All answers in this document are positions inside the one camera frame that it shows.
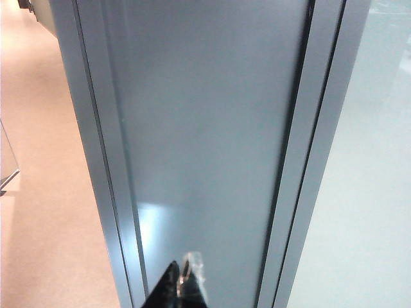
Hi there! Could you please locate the glass panel with metal rail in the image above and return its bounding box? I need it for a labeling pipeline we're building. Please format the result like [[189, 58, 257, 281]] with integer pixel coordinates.
[[0, 118, 21, 196]]

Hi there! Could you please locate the frosted curved glass partition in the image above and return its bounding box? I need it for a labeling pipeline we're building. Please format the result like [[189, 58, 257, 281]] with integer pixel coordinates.
[[285, 0, 411, 308]]

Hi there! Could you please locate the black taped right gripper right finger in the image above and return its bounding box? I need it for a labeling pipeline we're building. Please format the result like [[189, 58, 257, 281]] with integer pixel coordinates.
[[178, 252, 209, 308]]

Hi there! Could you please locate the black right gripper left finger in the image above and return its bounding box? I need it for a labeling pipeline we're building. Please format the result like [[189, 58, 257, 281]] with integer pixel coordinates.
[[141, 260, 180, 308]]

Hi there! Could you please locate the grey metal frame post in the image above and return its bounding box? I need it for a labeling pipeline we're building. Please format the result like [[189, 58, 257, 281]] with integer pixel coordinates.
[[49, 0, 150, 308], [255, 0, 370, 308]]

